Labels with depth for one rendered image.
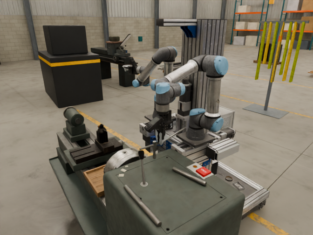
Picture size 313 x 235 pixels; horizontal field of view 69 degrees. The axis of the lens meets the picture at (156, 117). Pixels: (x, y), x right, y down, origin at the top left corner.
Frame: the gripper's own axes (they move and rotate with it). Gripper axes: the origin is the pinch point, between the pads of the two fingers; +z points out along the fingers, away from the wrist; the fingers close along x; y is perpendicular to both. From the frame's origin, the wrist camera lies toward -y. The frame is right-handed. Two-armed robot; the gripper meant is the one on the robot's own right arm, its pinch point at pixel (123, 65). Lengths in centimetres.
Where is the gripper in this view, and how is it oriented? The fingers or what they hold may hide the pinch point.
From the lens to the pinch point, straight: 253.4
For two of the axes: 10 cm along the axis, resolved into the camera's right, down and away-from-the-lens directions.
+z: -8.2, -2.1, 5.2
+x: 5.6, -4.4, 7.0
